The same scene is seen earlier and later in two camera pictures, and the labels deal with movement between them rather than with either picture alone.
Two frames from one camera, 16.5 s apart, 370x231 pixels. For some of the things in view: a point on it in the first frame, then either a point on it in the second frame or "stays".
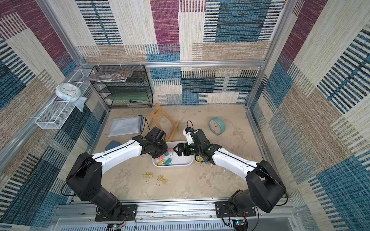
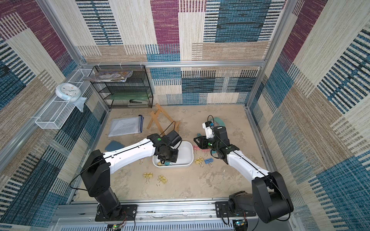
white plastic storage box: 178,161 stays
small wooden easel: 154,113 stays
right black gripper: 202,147 to 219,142
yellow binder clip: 199,160 stays
